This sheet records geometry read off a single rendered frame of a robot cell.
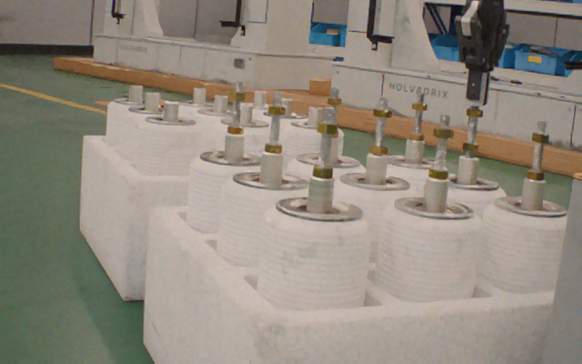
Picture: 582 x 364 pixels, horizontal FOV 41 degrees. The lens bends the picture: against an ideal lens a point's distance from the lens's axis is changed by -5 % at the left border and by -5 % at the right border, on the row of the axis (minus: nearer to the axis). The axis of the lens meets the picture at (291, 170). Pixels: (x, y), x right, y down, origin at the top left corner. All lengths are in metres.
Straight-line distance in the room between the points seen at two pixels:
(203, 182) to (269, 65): 3.18
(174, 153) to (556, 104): 1.98
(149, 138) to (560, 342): 0.70
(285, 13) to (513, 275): 3.39
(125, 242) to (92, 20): 6.48
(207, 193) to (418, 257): 0.27
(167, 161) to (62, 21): 6.29
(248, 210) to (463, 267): 0.21
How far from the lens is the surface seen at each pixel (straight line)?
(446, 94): 3.21
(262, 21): 4.05
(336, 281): 0.68
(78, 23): 7.51
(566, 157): 2.85
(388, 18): 3.57
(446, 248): 0.72
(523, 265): 0.80
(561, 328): 0.69
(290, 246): 0.67
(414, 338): 0.70
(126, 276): 1.17
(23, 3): 7.25
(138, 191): 1.14
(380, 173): 0.85
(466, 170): 0.91
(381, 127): 0.85
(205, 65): 4.30
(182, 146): 1.17
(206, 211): 0.89
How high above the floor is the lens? 0.41
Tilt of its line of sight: 10 degrees down
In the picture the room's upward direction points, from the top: 5 degrees clockwise
